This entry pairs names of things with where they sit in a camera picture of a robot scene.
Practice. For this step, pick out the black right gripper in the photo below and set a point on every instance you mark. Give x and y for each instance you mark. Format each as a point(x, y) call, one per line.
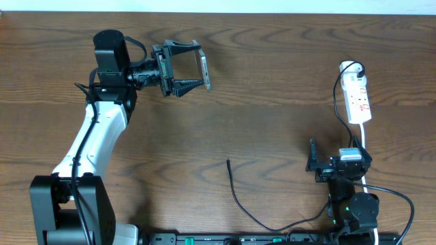
point(324, 171)

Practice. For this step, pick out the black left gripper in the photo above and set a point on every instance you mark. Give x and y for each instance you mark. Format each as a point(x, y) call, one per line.
point(166, 72)

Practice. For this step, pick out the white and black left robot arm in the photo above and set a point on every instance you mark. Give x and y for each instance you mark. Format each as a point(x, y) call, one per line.
point(71, 205)

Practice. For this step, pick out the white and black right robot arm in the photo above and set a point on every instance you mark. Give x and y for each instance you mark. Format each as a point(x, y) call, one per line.
point(353, 213)

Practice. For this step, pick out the white power strip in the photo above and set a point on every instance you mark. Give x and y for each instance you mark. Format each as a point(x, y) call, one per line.
point(353, 82)

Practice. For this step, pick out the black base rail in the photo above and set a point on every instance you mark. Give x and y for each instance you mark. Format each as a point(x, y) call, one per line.
point(299, 237)

